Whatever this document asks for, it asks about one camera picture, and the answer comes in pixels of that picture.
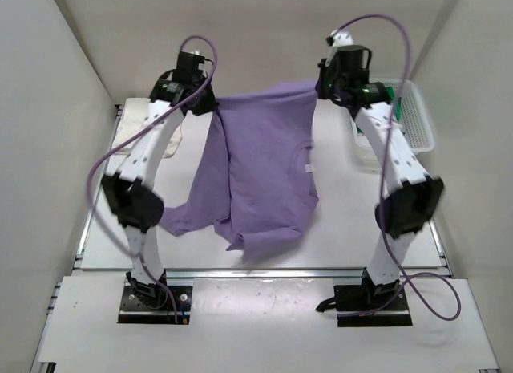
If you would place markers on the white plastic basket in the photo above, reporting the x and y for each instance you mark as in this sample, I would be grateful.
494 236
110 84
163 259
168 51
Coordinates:
414 121

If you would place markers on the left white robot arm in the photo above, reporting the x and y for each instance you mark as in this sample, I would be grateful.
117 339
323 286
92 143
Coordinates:
129 190

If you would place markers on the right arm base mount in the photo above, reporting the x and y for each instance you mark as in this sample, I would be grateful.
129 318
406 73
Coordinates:
369 305

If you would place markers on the purple t-shirt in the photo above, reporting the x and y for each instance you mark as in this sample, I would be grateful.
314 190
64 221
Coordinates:
254 184

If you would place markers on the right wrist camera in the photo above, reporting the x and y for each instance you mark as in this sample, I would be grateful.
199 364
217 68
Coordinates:
339 38

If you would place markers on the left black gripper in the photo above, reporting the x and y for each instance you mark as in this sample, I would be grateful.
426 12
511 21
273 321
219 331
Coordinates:
206 104

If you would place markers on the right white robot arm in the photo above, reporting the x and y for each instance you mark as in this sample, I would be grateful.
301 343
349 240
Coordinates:
409 195

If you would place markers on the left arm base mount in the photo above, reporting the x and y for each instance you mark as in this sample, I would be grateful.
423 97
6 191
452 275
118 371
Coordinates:
150 304

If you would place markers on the cream white t-shirt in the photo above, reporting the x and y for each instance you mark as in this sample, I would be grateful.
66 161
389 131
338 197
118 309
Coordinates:
133 115

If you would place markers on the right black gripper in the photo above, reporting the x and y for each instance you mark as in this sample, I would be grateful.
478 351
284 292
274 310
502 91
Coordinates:
325 91

